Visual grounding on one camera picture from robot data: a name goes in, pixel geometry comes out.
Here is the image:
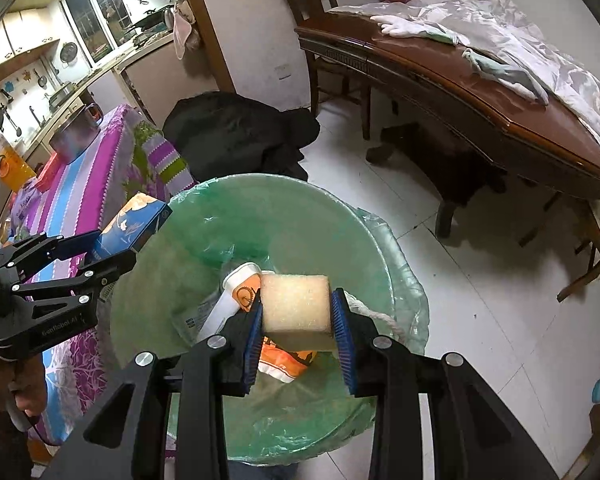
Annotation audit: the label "person's left forearm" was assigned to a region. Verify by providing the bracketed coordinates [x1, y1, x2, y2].
[0, 405, 36, 480]

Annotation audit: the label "white crumpled sheet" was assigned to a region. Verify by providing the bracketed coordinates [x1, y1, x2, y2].
[330, 0, 600, 171]

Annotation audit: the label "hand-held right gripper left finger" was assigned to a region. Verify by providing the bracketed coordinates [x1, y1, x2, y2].
[40, 287, 266, 480]

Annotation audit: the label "purple floral tablecloth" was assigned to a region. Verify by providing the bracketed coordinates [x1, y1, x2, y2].
[7, 104, 201, 446]

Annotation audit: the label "red box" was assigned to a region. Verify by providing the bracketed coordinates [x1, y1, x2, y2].
[35, 152, 63, 188]

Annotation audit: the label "white rope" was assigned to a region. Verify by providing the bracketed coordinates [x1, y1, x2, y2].
[350, 297, 396, 333]

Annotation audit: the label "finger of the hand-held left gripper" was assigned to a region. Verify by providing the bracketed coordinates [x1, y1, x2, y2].
[0, 229, 104, 284]
[11, 251, 139, 307]

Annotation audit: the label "orange snack wrapper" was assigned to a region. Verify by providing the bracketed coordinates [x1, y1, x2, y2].
[257, 337, 318, 386]

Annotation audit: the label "yellow sponge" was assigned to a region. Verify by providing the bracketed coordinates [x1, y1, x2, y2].
[260, 273, 333, 351]

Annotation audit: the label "black jacket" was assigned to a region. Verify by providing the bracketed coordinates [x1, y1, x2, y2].
[162, 91, 322, 183]

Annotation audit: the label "kitchen wall cabinets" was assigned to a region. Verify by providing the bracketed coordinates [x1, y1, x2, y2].
[0, 7, 61, 73]

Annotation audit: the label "blue printed carton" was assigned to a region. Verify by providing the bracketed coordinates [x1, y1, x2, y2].
[91, 192, 173, 261]

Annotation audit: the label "kitchen window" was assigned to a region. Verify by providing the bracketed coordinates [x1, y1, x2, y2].
[60, 0, 133, 63]

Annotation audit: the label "person's left hand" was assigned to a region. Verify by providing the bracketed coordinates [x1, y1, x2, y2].
[0, 355, 48, 418]

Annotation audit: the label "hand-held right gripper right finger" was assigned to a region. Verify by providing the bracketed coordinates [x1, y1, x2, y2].
[330, 287, 561, 480]

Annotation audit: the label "brown wooden dining table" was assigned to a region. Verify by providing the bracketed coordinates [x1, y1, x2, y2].
[295, 7, 600, 251]

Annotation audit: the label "pink hanging towel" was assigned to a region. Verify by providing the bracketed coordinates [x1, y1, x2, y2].
[172, 0, 201, 58]

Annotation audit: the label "black wok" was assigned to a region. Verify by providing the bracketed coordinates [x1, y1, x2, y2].
[122, 5, 173, 31]

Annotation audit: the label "green-lined round bin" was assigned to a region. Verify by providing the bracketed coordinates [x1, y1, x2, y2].
[102, 174, 431, 463]

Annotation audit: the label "steel pot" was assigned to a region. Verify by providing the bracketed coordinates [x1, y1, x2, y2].
[49, 102, 105, 163]

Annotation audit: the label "orange juice bottle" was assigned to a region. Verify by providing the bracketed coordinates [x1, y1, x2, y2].
[0, 142, 37, 193]

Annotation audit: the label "person's leg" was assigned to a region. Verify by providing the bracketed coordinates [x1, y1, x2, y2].
[227, 460, 301, 480]

